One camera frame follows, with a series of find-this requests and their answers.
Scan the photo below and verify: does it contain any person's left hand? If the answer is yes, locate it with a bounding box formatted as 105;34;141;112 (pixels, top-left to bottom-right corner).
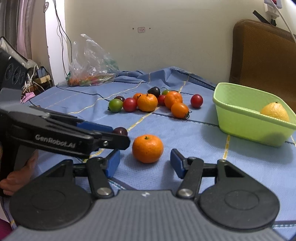
1;150;39;196

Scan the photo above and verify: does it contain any orange mandarin in pile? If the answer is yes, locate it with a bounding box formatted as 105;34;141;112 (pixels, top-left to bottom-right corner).
137;93;158;112

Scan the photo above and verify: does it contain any orange mandarin behind pile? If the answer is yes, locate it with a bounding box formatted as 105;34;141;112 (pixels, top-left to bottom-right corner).
165;91;183;109

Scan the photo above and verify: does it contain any black wall cable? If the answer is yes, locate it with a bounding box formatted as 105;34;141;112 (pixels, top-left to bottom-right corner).
52;0;73;64

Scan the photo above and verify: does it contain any black tape strip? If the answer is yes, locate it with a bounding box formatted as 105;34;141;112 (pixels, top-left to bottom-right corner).
253;10;270;24

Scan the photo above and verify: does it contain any green cherry tomato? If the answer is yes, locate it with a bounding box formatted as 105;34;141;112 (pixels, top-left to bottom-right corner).
108;98;123;113

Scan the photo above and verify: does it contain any orange mandarin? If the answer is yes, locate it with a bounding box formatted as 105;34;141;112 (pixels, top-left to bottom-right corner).
165;91;183;109
132;135;164;164
137;93;158;112

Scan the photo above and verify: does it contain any green plastic basket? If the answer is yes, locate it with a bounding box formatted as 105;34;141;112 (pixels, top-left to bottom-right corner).
213;82;295;147

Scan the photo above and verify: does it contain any dark plum tomato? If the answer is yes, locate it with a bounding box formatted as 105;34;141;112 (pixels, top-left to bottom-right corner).
147;86;161;98

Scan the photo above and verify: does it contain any white power strip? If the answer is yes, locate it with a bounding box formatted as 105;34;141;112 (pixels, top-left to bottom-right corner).
264;0;282;19

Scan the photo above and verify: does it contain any small red tomato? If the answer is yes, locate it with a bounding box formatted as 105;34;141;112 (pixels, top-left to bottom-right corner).
158;95;166;106

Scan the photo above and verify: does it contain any blue tablecloth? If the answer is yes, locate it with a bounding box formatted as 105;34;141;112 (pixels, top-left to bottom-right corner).
27;70;295;237

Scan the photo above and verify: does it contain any white cable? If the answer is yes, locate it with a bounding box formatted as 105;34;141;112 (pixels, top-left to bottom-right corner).
276;6;296;42

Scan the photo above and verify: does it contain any small orange tomato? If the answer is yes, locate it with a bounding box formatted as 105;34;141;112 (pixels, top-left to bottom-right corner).
133;93;142;100

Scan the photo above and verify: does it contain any dark tomato behind green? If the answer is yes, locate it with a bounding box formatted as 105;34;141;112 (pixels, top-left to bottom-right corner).
115;96;125;102

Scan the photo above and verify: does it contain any yellow lemon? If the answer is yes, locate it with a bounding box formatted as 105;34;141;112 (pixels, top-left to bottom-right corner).
260;102;290;122

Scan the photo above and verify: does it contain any lone red cherry tomato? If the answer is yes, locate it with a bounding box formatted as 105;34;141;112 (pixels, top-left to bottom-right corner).
190;94;203;108

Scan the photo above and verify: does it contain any clear plastic bag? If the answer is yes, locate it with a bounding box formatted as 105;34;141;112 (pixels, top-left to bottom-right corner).
66;34;119;87

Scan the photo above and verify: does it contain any dark purple cherry tomato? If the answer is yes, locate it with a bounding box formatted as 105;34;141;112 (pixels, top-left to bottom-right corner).
112;127;128;136

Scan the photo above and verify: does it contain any green tomato at back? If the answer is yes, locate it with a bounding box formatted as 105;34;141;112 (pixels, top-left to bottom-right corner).
162;89;170;96

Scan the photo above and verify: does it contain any brown seat cushion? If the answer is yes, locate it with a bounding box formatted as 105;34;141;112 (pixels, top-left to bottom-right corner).
229;20;296;110

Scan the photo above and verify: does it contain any orange tomato with stem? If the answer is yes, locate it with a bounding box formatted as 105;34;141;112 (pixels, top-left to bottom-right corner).
171;102;191;120

